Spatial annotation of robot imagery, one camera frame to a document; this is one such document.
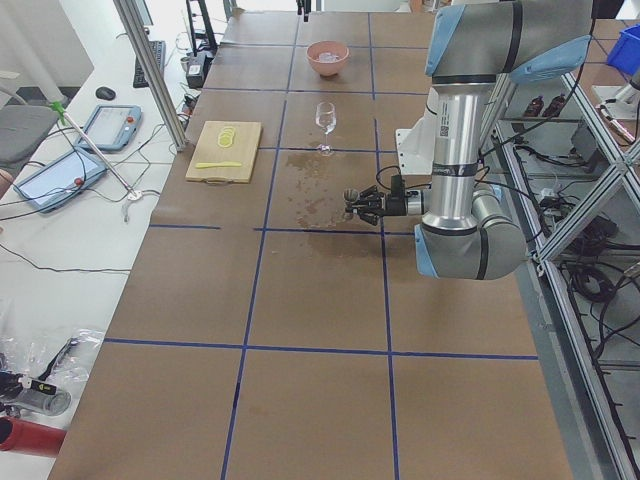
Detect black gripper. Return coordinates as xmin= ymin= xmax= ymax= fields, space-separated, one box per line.
xmin=344 ymin=174 xmax=423 ymax=223

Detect steel double jigger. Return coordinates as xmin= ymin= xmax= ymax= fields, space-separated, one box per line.
xmin=343 ymin=188 xmax=359 ymax=220

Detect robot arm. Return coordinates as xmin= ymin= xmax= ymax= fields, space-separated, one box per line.
xmin=344 ymin=1 xmax=594 ymax=280

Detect clear wine glass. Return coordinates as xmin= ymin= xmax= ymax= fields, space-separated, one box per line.
xmin=315 ymin=101 xmax=337 ymax=156

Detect clear ice cubes pile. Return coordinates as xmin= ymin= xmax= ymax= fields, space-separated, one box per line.
xmin=317 ymin=52 xmax=341 ymax=64

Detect yellow plastic knife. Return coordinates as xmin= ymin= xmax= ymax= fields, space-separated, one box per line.
xmin=195 ymin=161 xmax=243 ymax=169

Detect bamboo cutting board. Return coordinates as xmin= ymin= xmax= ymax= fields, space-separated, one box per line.
xmin=185 ymin=121 xmax=262 ymax=184

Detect pink bowl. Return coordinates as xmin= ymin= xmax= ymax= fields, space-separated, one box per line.
xmin=306 ymin=40 xmax=350 ymax=77

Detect black power adapter box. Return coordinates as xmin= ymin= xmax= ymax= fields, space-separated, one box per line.
xmin=186 ymin=50 xmax=214 ymax=89

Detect black keyboard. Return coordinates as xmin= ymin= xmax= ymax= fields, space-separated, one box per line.
xmin=132 ymin=39 xmax=167 ymax=90

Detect blue teach pendant far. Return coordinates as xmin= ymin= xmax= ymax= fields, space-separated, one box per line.
xmin=82 ymin=105 xmax=142 ymax=152

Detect blue teach pendant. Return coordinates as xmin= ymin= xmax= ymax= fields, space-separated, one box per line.
xmin=82 ymin=105 xmax=142 ymax=152
xmin=14 ymin=149 xmax=107 ymax=213

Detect black computer mouse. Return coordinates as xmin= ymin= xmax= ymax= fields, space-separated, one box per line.
xmin=95 ymin=86 xmax=116 ymax=101

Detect blue storage bin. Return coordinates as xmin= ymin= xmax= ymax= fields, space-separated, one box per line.
xmin=606 ymin=24 xmax=640 ymax=75

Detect metal rod green tip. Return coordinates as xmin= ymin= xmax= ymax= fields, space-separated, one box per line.
xmin=49 ymin=101 xmax=144 ymax=202

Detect blue teach pendant near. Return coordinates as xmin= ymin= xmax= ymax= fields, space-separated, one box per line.
xmin=14 ymin=149 xmax=107 ymax=213

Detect grey chair seat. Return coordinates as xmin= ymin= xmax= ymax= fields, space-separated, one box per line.
xmin=1 ymin=105 xmax=58 ymax=164

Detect clear plastic bags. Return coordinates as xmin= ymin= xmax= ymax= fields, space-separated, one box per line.
xmin=1 ymin=299 xmax=105 ymax=418

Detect red cylinder bottle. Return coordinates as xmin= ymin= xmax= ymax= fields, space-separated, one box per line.
xmin=1 ymin=416 xmax=66 ymax=458

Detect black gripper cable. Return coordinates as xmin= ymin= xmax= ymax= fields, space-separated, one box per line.
xmin=374 ymin=166 xmax=434 ymax=194

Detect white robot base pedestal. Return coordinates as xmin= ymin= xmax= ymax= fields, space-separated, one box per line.
xmin=395 ymin=87 xmax=438 ymax=175

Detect aluminium frame post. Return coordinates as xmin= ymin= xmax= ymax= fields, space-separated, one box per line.
xmin=113 ymin=0 xmax=187 ymax=152

